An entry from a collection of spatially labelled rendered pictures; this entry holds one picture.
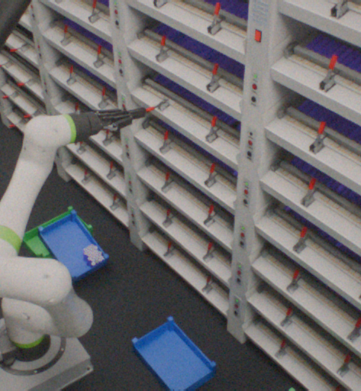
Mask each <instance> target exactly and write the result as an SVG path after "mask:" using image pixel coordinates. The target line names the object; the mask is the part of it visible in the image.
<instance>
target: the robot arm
mask: <svg viewBox="0 0 361 391"><path fill-rule="evenodd" d="M145 115H146V109H145V108H137V109H132V110H129V111H127V109H126V108H125V109H124V110H123V111H122V110H121V109H120V108H116V109H104V110H95V109H93V110H92V111H89V112H85V113H83V112H82V111H75V112H70V113H66V114H65V115H58V116H38V117H36V118H33V119H31V120H30V121H29V122H28V123H27V127H25V129H24V140H23V147H22V149H21V154H20V156H19V158H18V163H17V166H16V169H15V173H14V175H12V178H11V182H10V183H9V185H8V188H7V190H6V192H5V194H4V196H3V198H2V200H1V201H0V298H3V299H2V314H3V315H4V319H5V327H6V330H7V334H4V335H2V336H0V360H2V361H3V363H4V364H5V365H6V367H11V366H13V365H14V363H15V361H16V360H18V361H20V362H31V361H35V360H38V359H40V358H42V356H44V355H45V354H47V352H48V351H49V349H50V345H51V337H50V336H51V335H53V336H59V337H64V338H77V337H81V336H83V335H84V334H85V333H86V332H87V331H88V330H89V329H90V328H91V324H92V318H93V317H92V310H91V308H90V306H89V304H88V303H87V302H85V301H84V300H81V299H80V298H79V297H78V296H77V295H76V293H75V291H74V289H73V284H72V277H71V275H69V271H68V270H67V268H66V267H65V266H64V265H63V264H62V263H61V262H59V261H56V260H51V259H49V258H31V257H18V252H19V250H20V247H21V242H22V239H23V236H24V231H25V228H26V225H27V220H28V217H30V216H29V215H30V214H31V211H32V208H33V205H34V203H35V200H36V198H37V196H38V194H39V191H40V189H41V187H42V185H43V184H44V183H45V182H46V180H47V177H48V176H49V175H50V173H51V171H52V169H53V160H54V156H55V153H56V149H57V148H59V147H62V146H65V145H68V144H75V145H76V146H77V145H78V143H79V142H80V141H85V140H88V139H89V137H90V136H94V135H97V134H99V132H100V131H106V130H107V129H112V132H113V133H116V132H117V131H119V129H121V128H124V127H127V126H128V125H130V124H132V120H135V119H139V118H143V117H145Z"/></svg>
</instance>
